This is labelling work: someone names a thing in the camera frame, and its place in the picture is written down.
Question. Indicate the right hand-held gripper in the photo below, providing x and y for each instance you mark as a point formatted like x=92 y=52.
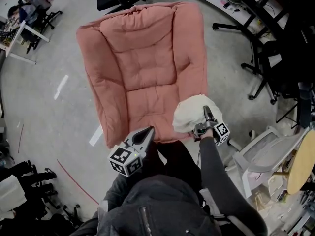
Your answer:
x=212 y=131

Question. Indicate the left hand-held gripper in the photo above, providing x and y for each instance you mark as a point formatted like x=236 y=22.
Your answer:
x=125 y=160

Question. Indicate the white cloth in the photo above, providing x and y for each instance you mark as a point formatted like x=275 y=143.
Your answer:
x=189 y=114

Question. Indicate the pink cushioned seat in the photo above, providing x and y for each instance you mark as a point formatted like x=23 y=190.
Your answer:
x=145 y=65

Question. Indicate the person's left forearm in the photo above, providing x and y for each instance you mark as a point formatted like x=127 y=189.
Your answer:
x=118 y=188

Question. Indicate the person's right forearm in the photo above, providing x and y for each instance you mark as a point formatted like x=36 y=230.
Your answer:
x=221 y=181

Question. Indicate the person's legs in black trousers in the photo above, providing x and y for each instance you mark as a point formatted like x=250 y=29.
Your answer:
x=172 y=158

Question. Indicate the white mesh office chair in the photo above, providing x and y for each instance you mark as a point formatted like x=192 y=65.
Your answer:
x=261 y=154

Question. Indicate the person's dark jacket torso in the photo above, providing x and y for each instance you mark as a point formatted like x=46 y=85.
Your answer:
x=157 y=205

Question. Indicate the white tape strip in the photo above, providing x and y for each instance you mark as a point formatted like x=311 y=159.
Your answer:
x=61 y=87

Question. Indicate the round wooden table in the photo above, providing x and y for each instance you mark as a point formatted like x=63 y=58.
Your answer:
x=301 y=163

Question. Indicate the long white desk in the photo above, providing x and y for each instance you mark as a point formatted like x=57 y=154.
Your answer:
x=231 y=13

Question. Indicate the black phone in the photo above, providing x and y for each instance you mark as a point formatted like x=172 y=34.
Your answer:
x=226 y=5

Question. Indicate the black wheeled chair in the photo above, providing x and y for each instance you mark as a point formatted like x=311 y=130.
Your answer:
x=32 y=185

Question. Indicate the black office chair with clothes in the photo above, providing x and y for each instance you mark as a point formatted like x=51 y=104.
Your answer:
x=39 y=11

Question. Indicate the black desk frame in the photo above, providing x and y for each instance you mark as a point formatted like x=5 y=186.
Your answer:
x=241 y=26

